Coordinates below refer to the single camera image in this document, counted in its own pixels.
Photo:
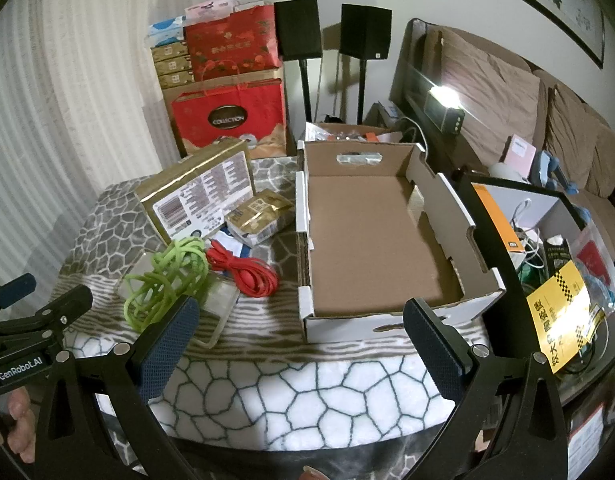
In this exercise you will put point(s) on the black speaker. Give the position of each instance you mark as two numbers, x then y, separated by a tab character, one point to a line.
365	30
297	30

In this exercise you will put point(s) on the white red box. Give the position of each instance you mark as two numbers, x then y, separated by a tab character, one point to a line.
587	430

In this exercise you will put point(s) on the large brown cushion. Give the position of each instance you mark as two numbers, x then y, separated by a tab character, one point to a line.
482	80

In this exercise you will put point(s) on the white cardboard box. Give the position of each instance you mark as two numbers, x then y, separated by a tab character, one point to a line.
377	240

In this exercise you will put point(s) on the clear plastic tray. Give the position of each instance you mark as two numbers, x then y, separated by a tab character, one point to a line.
220	305

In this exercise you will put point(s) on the pink tissue pack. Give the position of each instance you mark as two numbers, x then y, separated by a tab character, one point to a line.
210	7

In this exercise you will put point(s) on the black storage bin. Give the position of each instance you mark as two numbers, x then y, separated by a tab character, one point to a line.
507	300

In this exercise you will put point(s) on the blue white tissue pack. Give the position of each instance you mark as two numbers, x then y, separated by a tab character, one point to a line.
165	30

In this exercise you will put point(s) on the person's left hand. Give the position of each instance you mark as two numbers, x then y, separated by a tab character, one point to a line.
20	430

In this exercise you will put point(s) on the white curtain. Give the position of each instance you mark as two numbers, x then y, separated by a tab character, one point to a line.
62	110

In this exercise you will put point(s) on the white round device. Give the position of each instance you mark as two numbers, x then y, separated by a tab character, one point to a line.
505	170

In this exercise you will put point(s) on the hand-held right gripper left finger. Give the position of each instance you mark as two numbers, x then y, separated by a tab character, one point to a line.
170	350

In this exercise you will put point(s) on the small gold packet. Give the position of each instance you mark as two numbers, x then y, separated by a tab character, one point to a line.
260	215

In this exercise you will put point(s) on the flat gold box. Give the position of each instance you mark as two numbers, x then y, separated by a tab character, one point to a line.
170	52
173	66
177	80

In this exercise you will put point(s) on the blue toy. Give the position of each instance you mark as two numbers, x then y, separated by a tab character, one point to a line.
552	165

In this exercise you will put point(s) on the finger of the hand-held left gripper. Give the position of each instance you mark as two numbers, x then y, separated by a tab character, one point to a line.
12	290
70	302

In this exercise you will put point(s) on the black carton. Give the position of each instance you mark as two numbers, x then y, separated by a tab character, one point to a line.
557	255

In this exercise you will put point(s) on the pink box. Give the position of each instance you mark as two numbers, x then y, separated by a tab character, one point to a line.
520	152

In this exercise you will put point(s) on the large gold box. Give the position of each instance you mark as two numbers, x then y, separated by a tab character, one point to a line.
197	195

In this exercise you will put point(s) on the red floral gift bag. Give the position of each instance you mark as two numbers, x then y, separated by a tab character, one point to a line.
227	45

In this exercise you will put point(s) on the orange box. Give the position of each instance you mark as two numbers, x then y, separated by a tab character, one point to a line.
492	215

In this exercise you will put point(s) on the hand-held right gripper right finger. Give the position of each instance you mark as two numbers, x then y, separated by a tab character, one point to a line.
435	355

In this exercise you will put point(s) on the black device with light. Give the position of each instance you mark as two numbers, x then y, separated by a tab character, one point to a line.
452	120

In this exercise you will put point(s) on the yellow booklet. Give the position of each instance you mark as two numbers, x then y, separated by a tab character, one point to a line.
562	320

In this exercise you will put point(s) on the red white plastic bag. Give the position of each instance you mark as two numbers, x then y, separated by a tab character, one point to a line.
592	257

